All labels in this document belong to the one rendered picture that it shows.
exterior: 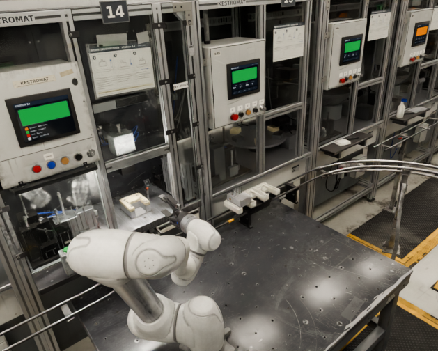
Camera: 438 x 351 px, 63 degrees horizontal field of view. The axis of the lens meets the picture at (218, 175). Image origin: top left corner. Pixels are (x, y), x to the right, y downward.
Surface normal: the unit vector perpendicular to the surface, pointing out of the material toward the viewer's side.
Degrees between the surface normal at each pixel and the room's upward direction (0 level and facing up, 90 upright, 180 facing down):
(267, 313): 0
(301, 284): 0
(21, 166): 90
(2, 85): 90
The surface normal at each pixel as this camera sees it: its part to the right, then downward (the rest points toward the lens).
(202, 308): 0.05, -0.89
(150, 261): 0.00, -0.04
